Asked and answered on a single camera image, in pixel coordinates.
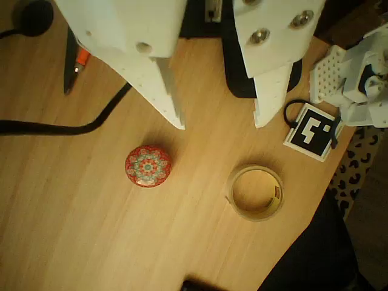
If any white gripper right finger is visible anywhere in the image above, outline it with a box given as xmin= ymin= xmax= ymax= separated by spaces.
xmin=232 ymin=0 xmax=327 ymax=129

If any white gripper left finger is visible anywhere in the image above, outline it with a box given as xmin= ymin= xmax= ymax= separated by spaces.
xmin=56 ymin=0 xmax=187 ymax=130

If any beige masking tape roll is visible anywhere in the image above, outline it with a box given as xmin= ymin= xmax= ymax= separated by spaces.
xmin=226 ymin=163 xmax=286 ymax=222

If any red mandala patterned disc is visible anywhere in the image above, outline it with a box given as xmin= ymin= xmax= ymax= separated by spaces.
xmin=124 ymin=144 xmax=173 ymax=187

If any black flat device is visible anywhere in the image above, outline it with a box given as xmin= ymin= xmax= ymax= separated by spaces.
xmin=222 ymin=36 xmax=303 ymax=99

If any white perforated plate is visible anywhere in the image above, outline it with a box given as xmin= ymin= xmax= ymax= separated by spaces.
xmin=309 ymin=45 xmax=348 ymax=105

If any dark brown wooden furniture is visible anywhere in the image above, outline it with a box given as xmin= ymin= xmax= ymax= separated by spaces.
xmin=312 ymin=0 xmax=388 ymax=49

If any black elastic loop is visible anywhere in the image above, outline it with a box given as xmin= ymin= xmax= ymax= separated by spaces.
xmin=284 ymin=99 xmax=343 ymax=151

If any black white marker tag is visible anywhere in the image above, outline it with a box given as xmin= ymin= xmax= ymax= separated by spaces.
xmin=283 ymin=102 xmax=345 ymax=163

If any leopard print rug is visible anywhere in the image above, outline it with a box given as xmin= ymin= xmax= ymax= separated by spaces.
xmin=329 ymin=127 xmax=388 ymax=219

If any dark fabric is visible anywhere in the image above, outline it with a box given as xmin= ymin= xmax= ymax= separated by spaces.
xmin=257 ymin=190 xmax=388 ymax=291

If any black round cable grommet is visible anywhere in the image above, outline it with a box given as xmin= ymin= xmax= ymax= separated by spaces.
xmin=17 ymin=0 xmax=55 ymax=38

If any thick black cable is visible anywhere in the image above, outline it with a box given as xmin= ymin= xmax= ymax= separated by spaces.
xmin=0 ymin=82 xmax=133 ymax=136

